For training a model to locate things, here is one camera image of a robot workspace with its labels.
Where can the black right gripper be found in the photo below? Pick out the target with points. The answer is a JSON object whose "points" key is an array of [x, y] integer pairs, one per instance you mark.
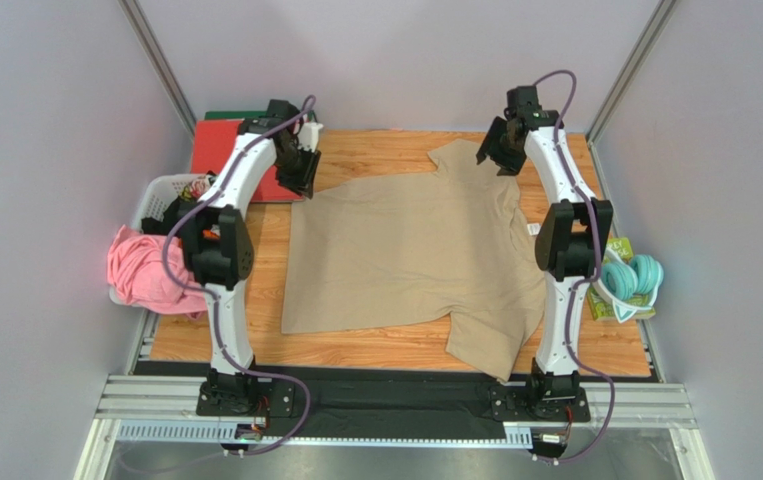
{"points": [[501, 149]]}

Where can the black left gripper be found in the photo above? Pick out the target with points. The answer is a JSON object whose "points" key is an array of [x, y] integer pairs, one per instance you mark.
{"points": [[312, 161]]}

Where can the beige t-shirt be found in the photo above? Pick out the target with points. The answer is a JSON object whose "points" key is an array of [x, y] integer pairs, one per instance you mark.
{"points": [[411, 248]]}

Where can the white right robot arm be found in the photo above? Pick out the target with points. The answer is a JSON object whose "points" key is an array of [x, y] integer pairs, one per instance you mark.
{"points": [[569, 247]]}

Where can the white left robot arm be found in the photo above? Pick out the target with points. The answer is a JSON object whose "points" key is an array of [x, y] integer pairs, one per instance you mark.
{"points": [[219, 253]]}

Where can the orange t-shirt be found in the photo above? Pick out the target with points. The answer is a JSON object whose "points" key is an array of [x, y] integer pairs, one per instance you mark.
{"points": [[211, 235]]}

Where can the green folder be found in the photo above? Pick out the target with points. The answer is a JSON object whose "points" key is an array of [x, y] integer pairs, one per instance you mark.
{"points": [[234, 114]]}

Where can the black floral t-shirt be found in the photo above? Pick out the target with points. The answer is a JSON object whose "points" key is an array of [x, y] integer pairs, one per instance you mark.
{"points": [[167, 198]]}

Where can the white laundry basket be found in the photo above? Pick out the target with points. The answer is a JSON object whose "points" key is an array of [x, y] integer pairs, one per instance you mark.
{"points": [[135, 271]]}

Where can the pink t-shirt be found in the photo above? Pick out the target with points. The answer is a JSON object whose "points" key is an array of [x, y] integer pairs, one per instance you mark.
{"points": [[146, 271]]}

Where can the teal cat-ear headphones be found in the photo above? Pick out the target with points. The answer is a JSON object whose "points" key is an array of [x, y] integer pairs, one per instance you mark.
{"points": [[630, 276]]}

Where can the green book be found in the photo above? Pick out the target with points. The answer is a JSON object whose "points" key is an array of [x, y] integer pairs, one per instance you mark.
{"points": [[620, 249]]}

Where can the aluminium frame rail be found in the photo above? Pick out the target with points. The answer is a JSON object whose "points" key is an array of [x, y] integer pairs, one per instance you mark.
{"points": [[147, 427]]}

